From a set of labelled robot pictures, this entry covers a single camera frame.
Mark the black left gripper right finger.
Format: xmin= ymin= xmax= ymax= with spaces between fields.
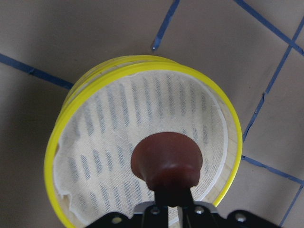
xmin=178 ymin=189 xmax=214 ymax=228

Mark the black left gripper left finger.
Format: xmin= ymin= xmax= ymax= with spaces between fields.
xmin=141 ymin=191 xmax=169 ymax=228

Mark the brown bun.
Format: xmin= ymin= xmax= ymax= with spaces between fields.
xmin=131 ymin=131 xmax=204 ymax=207

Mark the yellow bamboo steamer bottom layer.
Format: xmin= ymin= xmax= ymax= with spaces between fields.
xmin=62 ymin=55 xmax=179 ymax=107

